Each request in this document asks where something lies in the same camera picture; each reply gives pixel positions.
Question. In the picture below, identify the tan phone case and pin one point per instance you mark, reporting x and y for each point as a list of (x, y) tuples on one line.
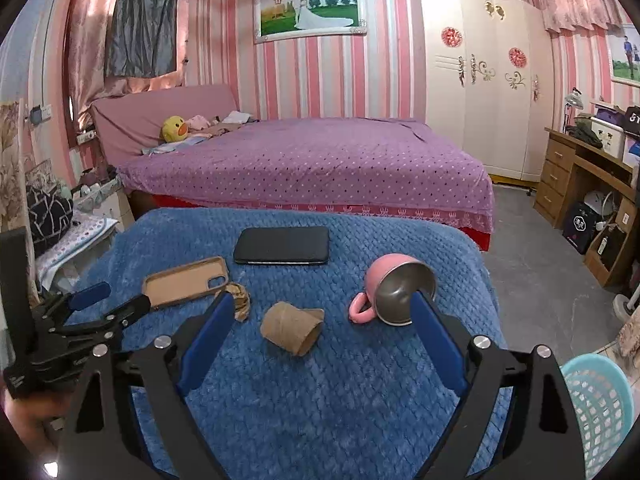
[(182, 282)]

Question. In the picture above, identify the purple dotted bed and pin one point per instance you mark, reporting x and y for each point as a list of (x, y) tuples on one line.
[(310, 165)]

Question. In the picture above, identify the dark patterned bag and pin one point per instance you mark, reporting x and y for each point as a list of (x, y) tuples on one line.
[(50, 220)]

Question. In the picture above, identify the black bag with white label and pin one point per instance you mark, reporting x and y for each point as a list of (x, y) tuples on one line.
[(582, 227)]

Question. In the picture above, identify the desk lamp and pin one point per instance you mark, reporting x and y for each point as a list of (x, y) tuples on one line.
[(574, 107)]

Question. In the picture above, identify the brown cardboard tube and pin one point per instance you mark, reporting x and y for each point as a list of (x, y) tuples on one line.
[(290, 330)]

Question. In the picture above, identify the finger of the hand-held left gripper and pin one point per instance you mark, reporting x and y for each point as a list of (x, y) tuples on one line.
[(130, 307), (90, 294)]

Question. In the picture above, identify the floral patterned quilt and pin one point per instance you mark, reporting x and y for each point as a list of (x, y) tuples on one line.
[(75, 245)]

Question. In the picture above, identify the yellow duck plush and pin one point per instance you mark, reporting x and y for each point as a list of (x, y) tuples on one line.
[(174, 129)]

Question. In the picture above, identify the blue fleece blanket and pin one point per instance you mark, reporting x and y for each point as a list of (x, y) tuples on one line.
[(325, 400)]

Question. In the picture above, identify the pink curtain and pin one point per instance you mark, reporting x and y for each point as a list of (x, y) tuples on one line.
[(87, 35)]

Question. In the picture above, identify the black phone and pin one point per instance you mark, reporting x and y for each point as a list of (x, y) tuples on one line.
[(282, 245)]

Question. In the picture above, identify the pink metal mug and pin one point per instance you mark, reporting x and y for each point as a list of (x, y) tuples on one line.
[(385, 280)]

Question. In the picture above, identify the open cardboard box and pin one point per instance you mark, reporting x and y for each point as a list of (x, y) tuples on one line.
[(607, 255)]

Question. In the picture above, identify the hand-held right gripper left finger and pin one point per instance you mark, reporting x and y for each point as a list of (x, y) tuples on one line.
[(207, 345)]

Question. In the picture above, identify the cream wardrobe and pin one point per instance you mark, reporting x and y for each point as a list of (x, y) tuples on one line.
[(480, 70)]

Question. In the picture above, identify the small framed wall picture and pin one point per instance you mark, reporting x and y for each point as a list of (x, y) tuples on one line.
[(625, 57)]

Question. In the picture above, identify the teal plastic basket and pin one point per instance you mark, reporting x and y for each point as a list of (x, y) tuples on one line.
[(600, 410)]

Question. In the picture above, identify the grey curtain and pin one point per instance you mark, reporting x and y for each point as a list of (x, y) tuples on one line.
[(142, 15)]

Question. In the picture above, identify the person's left hand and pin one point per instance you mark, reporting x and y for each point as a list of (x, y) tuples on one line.
[(30, 417)]

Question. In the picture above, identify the pink covered headboard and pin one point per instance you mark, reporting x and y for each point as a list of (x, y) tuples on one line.
[(145, 115)]

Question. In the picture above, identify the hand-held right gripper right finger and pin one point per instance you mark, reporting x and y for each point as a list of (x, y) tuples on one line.
[(437, 345)]

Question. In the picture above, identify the wooden desk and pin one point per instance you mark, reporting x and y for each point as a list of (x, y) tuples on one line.
[(565, 175)]

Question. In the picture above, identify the wall power outlet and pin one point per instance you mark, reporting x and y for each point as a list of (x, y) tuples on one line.
[(40, 114)]

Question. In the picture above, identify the dark clothes pile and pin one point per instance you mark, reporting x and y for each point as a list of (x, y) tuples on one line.
[(584, 132)]

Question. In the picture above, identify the large framed wedding picture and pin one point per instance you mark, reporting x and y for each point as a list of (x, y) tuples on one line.
[(309, 10)]

